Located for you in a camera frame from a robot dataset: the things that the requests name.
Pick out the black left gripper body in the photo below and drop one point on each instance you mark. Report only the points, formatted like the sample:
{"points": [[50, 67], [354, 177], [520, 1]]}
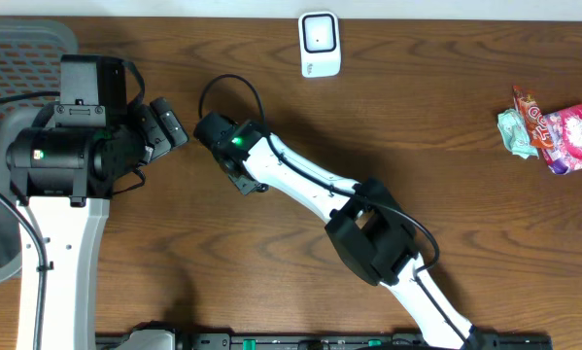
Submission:
{"points": [[169, 122]]}

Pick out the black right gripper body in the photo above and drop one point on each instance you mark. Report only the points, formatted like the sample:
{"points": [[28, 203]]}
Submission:
{"points": [[243, 182]]}

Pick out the teal snack packet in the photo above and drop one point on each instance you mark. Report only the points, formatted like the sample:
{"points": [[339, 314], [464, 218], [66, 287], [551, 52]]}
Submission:
{"points": [[516, 140]]}

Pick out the orange brown snack bar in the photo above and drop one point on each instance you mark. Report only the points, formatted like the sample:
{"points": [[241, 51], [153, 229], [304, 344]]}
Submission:
{"points": [[535, 124]]}

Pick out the purple pink liner pack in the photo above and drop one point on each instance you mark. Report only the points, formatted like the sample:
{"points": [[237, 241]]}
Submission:
{"points": [[565, 129]]}

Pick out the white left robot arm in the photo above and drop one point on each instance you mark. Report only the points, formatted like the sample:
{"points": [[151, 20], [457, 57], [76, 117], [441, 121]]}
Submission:
{"points": [[63, 167]]}

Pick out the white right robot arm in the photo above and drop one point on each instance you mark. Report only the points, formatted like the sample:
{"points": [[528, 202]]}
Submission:
{"points": [[369, 231]]}

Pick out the white barcode scanner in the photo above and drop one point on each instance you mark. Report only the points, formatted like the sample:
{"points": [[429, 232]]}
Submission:
{"points": [[319, 42]]}

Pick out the black plastic mesh basket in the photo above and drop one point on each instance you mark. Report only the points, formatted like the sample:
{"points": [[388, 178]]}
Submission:
{"points": [[30, 52]]}

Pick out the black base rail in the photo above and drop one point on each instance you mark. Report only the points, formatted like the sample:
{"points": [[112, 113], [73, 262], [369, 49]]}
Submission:
{"points": [[225, 341]]}

